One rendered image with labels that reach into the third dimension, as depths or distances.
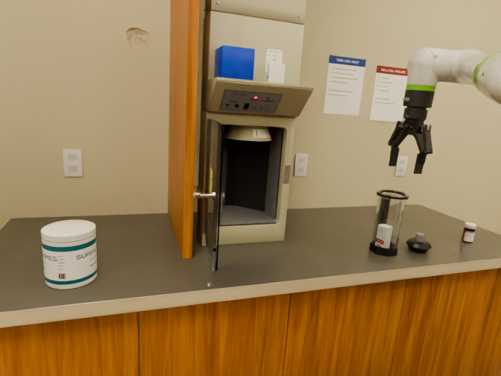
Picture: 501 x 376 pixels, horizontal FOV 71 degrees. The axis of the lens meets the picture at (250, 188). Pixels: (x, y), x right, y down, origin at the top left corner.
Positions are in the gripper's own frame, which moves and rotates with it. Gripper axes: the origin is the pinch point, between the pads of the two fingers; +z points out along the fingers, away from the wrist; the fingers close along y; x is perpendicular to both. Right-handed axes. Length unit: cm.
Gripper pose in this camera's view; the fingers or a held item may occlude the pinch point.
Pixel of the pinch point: (405, 165)
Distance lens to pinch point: 138.5
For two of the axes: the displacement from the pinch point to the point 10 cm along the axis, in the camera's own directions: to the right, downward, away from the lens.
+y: 3.2, 2.7, -9.1
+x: 9.4, -0.1, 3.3
